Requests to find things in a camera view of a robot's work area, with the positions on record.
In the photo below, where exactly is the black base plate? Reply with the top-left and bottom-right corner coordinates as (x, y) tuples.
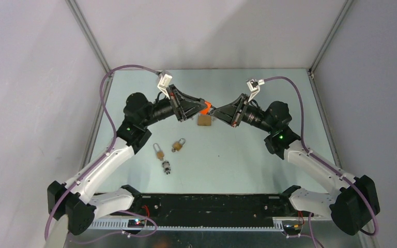
(129, 191), (300, 227)

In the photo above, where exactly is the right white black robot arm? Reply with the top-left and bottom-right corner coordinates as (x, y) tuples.
(210, 94), (380, 236)

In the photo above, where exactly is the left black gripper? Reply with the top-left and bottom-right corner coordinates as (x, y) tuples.
(144, 86), (209, 128)

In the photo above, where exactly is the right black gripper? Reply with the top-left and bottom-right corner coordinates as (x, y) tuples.
(208, 94), (274, 135)

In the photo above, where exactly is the orange black padlock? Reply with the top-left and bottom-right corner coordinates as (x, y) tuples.
(200, 101), (212, 115)

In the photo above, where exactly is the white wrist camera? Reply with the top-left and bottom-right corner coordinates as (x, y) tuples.
(157, 70), (173, 97)
(246, 79), (265, 102)

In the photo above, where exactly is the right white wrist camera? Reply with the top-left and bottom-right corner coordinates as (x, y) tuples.
(246, 79), (265, 102)

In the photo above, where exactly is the aluminium frame post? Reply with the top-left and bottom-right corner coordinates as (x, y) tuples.
(65, 0), (111, 73)
(308, 0), (355, 81)

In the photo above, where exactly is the large brass padlock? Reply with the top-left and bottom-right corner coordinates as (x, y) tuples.
(197, 114), (212, 127)

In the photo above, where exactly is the left aluminium frame post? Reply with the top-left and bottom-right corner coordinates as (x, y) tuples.
(65, 0), (111, 73)

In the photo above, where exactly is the slotted grey cable duct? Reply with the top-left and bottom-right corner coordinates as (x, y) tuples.
(87, 216), (284, 232)

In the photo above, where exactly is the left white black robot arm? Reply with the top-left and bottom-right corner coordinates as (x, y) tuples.
(47, 85), (210, 236)

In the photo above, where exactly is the right aluminium frame post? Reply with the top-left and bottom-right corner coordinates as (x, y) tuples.
(308, 0), (355, 81)

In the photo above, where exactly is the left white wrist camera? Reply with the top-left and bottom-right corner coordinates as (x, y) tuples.
(157, 70), (173, 97)

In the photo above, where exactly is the small brass padlock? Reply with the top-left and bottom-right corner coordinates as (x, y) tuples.
(171, 138), (186, 152)

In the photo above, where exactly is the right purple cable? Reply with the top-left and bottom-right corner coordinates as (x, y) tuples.
(263, 76), (380, 248)

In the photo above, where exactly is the long shackle brass padlock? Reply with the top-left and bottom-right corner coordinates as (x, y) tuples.
(153, 143), (164, 161)

